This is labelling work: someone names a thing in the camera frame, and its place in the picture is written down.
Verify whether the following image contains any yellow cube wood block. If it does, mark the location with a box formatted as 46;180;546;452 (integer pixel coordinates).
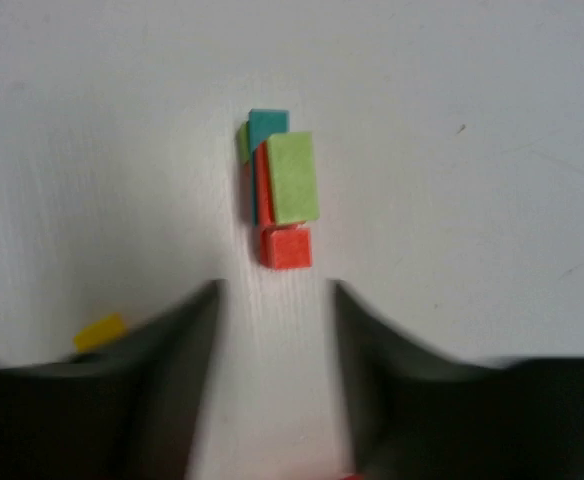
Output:
74;313;127;352

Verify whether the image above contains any green cube wood block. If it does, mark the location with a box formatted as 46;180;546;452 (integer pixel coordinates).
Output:
236;121;251;164

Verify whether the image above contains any light green block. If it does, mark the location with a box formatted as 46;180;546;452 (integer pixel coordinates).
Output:
266;132;319;225

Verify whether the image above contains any red rectangular wood block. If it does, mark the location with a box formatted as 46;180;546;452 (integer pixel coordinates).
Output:
254;142;274;227

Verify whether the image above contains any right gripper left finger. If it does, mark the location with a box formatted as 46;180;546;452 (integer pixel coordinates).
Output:
0;280;224;479

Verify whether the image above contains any small red cube block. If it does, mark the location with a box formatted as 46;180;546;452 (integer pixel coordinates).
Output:
260;227;313;270

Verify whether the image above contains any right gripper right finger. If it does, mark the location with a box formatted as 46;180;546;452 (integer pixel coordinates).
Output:
332;281;584;479

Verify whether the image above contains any teal long wood block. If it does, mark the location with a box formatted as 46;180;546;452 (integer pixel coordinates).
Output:
247;109;289;225

